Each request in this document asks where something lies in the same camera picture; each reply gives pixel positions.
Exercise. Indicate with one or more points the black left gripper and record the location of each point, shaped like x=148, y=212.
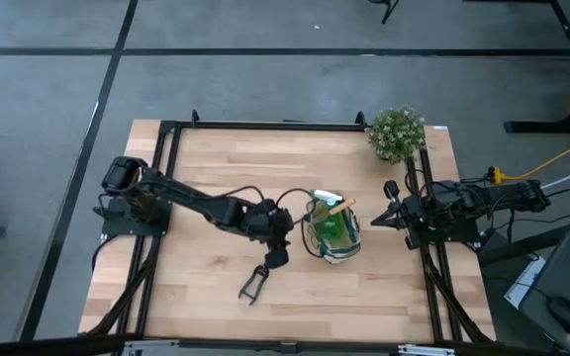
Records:
x=277, y=257

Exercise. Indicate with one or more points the black stand legs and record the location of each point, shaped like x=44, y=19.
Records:
x=386, y=9

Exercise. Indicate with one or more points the potted plant black pot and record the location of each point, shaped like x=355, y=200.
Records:
x=396, y=133

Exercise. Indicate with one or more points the beige gardening bag green trim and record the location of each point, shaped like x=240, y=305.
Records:
x=342, y=249

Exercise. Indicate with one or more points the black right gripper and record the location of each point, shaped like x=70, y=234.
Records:
x=410, y=213

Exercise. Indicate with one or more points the white paper sheet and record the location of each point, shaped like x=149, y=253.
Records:
x=525, y=282

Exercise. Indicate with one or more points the black desk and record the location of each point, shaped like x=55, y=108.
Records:
x=567, y=267

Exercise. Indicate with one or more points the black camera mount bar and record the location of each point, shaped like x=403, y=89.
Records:
x=285, y=347

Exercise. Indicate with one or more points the green pruning shears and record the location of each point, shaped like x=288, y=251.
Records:
x=253, y=289

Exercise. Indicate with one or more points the black aluminium table frame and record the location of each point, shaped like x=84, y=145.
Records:
x=265, y=125

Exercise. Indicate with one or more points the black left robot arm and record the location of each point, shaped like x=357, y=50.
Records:
x=206, y=207

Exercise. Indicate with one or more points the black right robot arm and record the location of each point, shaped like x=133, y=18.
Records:
x=473, y=203

